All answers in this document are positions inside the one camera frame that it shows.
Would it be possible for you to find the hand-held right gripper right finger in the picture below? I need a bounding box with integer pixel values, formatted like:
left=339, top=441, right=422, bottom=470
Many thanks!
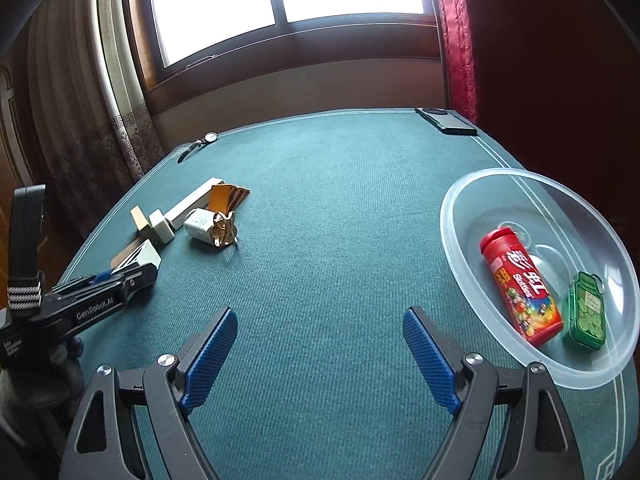
left=402, top=305, right=586, bottom=480

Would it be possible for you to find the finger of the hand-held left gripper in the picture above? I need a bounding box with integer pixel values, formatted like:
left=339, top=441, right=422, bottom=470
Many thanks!
left=50, top=269, right=123, bottom=297
left=112, top=262, right=159, bottom=307

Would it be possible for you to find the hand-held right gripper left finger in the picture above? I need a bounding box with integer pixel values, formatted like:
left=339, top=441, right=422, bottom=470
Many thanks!
left=60, top=306, right=239, bottom=480

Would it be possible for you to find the grey striped wedge block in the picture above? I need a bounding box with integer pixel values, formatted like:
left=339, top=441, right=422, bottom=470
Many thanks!
left=117, top=239, right=164, bottom=277

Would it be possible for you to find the white block with green edge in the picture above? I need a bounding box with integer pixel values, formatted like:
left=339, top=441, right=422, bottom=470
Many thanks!
left=148, top=209, right=176, bottom=247

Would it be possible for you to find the small wooden block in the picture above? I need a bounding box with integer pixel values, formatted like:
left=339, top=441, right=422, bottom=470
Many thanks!
left=130, top=205, right=151, bottom=237

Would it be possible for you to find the white charger adapter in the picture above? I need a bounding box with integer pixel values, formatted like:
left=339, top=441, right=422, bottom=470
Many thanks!
left=183, top=207, right=221, bottom=246

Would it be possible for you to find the clear plastic bowl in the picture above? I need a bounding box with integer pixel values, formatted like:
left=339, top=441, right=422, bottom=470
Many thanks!
left=439, top=167, right=633, bottom=390

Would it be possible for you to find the person's left hand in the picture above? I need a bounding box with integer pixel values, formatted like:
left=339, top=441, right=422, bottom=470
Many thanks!
left=0, top=334, right=87, bottom=411

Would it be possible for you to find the long white block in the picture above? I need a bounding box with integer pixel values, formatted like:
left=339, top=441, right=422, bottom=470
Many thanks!
left=167, top=177, right=226, bottom=231

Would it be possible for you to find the red candy bottle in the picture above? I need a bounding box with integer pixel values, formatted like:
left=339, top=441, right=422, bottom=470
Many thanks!
left=479, top=227, right=564, bottom=348

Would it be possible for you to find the orange striped wedge block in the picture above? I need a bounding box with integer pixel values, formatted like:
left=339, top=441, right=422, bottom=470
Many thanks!
left=207, top=184, right=251, bottom=214

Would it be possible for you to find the green mint box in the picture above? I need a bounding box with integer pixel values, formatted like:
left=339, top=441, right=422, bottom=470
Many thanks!
left=562, top=271, right=608, bottom=350

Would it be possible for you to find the beige patterned curtain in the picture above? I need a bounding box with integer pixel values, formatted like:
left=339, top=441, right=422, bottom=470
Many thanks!
left=0, top=0, right=167, bottom=241

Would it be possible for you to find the black smartphone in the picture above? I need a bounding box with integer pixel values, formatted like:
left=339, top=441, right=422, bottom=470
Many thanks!
left=414, top=106, right=479, bottom=136

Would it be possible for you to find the red curtain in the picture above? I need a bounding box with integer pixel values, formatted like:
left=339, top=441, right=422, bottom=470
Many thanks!
left=425, top=0, right=482, bottom=124

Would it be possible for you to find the black strap wristwatch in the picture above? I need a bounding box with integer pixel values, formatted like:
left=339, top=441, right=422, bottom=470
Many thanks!
left=177, top=131, right=220, bottom=164

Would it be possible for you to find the window with brown frame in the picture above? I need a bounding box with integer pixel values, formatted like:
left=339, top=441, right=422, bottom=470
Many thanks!
left=121, top=0, right=445, bottom=107

